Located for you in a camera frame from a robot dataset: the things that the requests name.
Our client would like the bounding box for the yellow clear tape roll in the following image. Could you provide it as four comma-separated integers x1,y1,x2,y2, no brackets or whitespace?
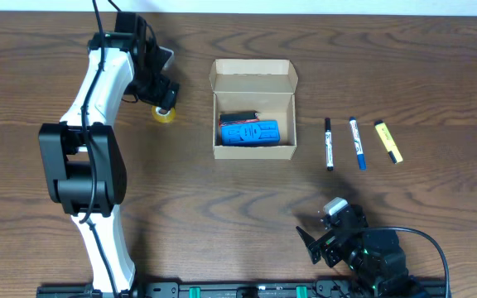
152,106,176,123

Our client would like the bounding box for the red black stapler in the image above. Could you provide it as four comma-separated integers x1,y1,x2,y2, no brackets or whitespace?
219,111,259,126

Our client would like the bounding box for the yellow highlighter pen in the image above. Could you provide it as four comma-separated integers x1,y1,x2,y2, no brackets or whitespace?
374,121,403,164

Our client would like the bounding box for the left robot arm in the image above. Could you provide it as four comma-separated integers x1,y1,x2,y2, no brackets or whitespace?
36,11,180,297

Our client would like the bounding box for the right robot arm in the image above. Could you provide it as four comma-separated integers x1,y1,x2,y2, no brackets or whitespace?
296,198,430,297

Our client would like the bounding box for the blue whiteboard marker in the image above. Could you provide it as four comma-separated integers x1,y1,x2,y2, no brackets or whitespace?
349,117,367,171

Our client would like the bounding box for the black whiteboard marker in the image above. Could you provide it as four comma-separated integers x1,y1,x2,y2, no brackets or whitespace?
325,118,334,171

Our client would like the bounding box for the open cardboard box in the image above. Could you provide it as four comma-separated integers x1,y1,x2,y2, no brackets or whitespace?
210,59,298,160

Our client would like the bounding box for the black mounting rail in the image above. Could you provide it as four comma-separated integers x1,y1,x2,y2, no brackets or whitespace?
36,279,447,298

